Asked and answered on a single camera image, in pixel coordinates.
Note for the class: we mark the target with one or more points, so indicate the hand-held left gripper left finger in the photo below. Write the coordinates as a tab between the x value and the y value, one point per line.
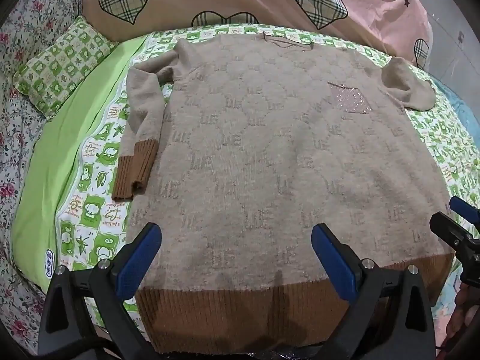
137	257

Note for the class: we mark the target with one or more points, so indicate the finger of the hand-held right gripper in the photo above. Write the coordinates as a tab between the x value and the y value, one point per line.
448	227
460	205

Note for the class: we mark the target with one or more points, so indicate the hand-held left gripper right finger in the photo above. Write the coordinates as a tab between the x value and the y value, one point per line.
333	258

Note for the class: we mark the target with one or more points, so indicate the beige knit sweater brown trim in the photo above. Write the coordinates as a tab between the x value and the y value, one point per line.
270	150

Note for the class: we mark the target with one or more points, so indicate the light blue cloth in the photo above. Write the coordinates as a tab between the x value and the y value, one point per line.
459	108

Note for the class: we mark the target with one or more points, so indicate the green cartoon print bed sheet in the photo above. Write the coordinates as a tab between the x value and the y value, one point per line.
86	165

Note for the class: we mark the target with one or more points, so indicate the floral print bed sheet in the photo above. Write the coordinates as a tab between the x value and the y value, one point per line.
17	127

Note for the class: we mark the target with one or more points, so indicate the green cartoon print pillow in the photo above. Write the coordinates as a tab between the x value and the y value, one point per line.
62	71

